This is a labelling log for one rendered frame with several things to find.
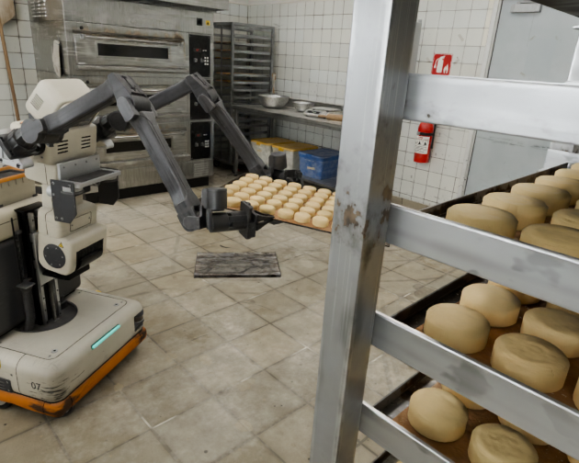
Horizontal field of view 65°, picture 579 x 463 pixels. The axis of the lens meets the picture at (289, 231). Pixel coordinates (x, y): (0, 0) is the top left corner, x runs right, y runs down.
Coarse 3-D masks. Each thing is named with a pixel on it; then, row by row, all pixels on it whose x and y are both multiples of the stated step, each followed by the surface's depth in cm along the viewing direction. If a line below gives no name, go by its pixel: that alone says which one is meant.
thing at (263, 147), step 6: (264, 138) 582; (270, 138) 588; (276, 138) 592; (252, 144) 569; (258, 144) 556; (264, 144) 549; (270, 144) 546; (258, 150) 561; (264, 150) 553; (270, 150) 550; (264, 156) 556; (264, 162) 559
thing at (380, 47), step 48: (384, 0) 27; (384, 48) 28; (384, 96) 29; (384, 144) 30; (336, 192) 33; (384, 192) 32; (336, 240) 34; (384, 240) 34; (336, 288) 35; (336, 336) 36; (336, 384) 37; (336, 432) 38
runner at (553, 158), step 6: (552, 150) 62; (546, 156) 63; (552, 156) 62; (558, 156) 62; (564, 156) 61; (570, 156) 61; (576, 156) 60; (546, 162) 63; (552, 162) 63; (558, 162) 62; (564, 162) 62; (570, 162) 61; (576, 162) 60; (546, 168) 63; (570, 168) 61
